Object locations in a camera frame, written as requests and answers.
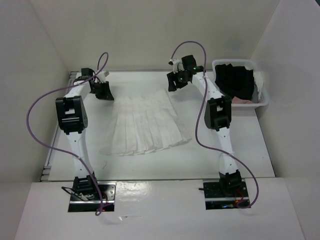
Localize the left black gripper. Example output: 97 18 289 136
89 80 114 101

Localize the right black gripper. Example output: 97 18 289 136
166 68 189 92

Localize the white pleated skirt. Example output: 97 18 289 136
99 89 192 156

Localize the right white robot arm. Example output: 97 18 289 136
167 55 242 197

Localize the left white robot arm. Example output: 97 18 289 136
55 68 114 200

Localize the black skirt in basket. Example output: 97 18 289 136
214 64 255 100

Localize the pink garment in basket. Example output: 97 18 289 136
232 96 253 105

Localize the white plastic laundry basket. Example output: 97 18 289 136
212 58 269 109

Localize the white garment in basket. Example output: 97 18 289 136
245 66 265 94

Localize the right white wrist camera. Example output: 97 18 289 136
168 58 185 74

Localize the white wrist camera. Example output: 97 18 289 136
168 58 185 74
95 70 110 84

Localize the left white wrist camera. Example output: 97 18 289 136
95 70 110 84

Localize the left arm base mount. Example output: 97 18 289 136
61 181 117 213

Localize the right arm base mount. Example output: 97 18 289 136
198 180 251 210

